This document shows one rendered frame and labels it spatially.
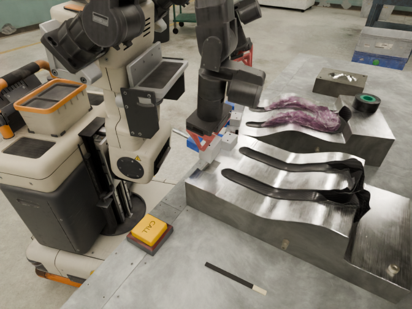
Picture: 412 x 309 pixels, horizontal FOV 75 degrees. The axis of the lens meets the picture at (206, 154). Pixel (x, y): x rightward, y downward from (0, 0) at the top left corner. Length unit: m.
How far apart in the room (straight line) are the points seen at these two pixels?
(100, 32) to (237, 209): 0.46
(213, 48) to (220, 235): 0.43
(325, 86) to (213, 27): 0.93
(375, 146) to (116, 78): 0.79
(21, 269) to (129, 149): 1.08
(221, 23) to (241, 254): 0.48
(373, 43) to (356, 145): 3.27
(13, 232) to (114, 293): 1.43
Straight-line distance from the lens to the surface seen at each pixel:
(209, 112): 0.56
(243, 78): 0.51
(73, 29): 0.64
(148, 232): 0.65
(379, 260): 0.68
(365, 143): 0.94
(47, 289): 1.69
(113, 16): 0.55
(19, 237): 1.97
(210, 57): 0.49
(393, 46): 4.16
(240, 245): 0.67
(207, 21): 0.49
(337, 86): 1.34
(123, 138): 0.91
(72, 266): 1.38
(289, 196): 0.66
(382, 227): 0.73
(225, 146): 0.76
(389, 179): 0.97
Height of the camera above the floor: 1.37
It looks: 39 degrees down
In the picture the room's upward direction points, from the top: straight up
